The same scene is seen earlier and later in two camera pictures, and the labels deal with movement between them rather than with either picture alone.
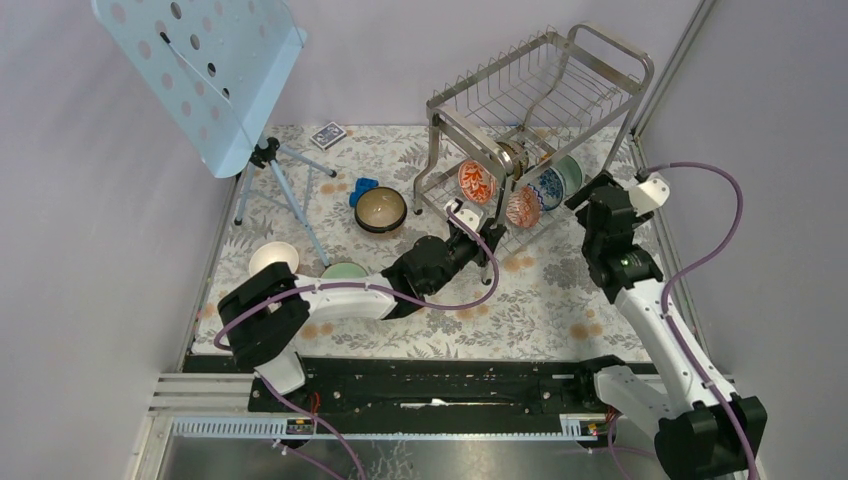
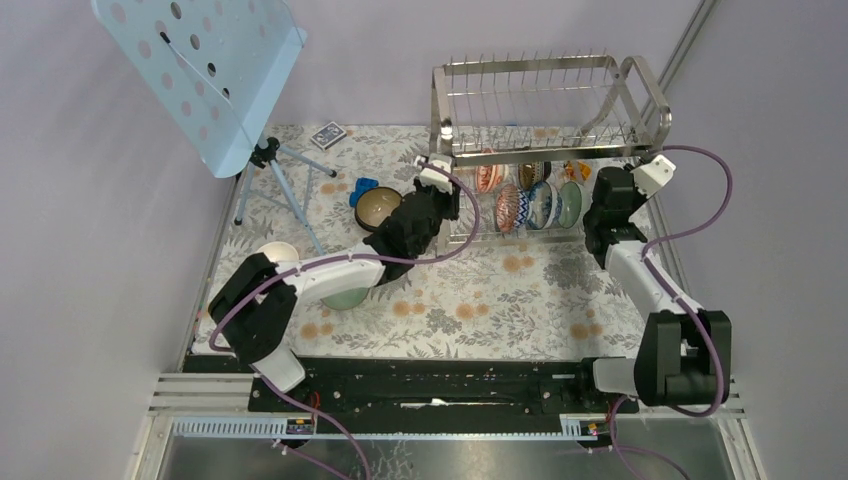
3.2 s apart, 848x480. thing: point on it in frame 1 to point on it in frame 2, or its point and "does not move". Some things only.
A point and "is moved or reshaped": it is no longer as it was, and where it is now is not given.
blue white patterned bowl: (549, 185) is moved or reshaped
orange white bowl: (274, 252) does not move
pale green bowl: (572, 173) to (569, 204)
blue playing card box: (328, 135) does not move
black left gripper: (490, 235) to (452, 201)
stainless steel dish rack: (523, 135) is moved or reshaped
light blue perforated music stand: (218, 66) does not move
